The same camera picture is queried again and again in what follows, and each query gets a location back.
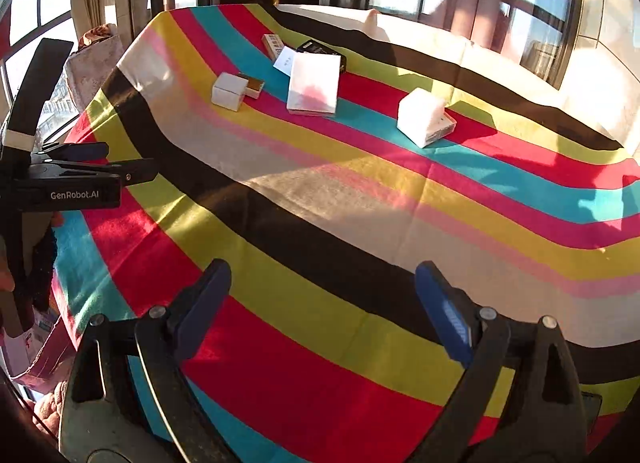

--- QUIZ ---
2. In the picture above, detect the small brown box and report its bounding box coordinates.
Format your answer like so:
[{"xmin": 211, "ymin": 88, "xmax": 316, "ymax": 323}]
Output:
[{"xmin": 237, "ymin": 73, "xmax": 266, "ymax": 100}]

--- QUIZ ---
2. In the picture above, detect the colourful striped blanket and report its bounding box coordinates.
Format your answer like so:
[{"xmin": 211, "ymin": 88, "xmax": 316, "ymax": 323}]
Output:
[{"xmin": 50, "ymin": 4, "xmax": 640, "ymax": 463}]

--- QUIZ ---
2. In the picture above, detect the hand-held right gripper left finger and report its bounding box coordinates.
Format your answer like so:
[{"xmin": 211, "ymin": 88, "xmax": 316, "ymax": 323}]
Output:
[{"xmin": 59, "ymin": 259, "xmax": 238, "ymax": 463}]

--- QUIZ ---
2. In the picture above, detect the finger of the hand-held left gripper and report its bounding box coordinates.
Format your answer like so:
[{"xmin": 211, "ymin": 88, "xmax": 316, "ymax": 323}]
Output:
[
  {"xmin": 40, "ymin": 141, "xmax": 110, "ymax": 164},
  {"xmin": 50, "ymin": 158, "xmax": 159, "ymax": 188}
]

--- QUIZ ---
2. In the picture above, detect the black box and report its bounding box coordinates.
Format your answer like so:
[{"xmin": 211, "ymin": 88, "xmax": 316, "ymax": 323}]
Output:
[{"xmin": 296, "ymin": 39, "xmax": 348, "ymax": 74}]

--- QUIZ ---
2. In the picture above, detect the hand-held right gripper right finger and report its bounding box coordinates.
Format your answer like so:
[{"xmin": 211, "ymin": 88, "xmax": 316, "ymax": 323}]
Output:
[{"xmin": 407, "ymin": 260, "xmax": 588, "ymax": 463}]

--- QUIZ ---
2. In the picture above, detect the small white square box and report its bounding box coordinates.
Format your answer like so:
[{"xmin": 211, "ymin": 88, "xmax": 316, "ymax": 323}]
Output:
[{"xmin": 211, "ymin": 72, "xmax": 248, "ymax": 112}]

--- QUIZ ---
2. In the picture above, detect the small white and red box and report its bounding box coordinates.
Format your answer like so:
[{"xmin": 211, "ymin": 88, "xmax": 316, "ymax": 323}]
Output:
[{"xmin": 261, "ymin": 33, "xmax": 286, "ymax": 61}]

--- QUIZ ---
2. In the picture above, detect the white tissue pack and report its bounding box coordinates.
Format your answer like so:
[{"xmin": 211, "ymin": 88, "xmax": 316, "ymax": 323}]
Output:
[{"xmin": 397, "ymin": 89, "xmax": 447, "ymax": 144}]

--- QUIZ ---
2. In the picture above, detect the white paper card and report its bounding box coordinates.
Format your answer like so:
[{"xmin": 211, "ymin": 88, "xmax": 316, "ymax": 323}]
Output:
[{"xmin": 272, "ymin": 46, "xmax": 299, "ymax": 77}]

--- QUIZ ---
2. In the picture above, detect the black strap with white band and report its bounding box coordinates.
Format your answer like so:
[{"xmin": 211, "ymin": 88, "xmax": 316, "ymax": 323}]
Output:
[{"xmin": 2, "ymin": 38, "xmax": 75, "ymax": 164}]

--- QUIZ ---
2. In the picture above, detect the tall plain white box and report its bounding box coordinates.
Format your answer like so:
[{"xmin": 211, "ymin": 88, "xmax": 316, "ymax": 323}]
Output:
[{"xmin": 286, "ymin": 52, "xmax": 342, "ymax": 118}]

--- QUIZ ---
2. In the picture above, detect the beige patterned cloth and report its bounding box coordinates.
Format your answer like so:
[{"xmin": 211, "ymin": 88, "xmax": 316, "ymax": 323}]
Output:
[{"xmin": 65, "ymin": 25, "xmax": 126, "ymax": 114}]

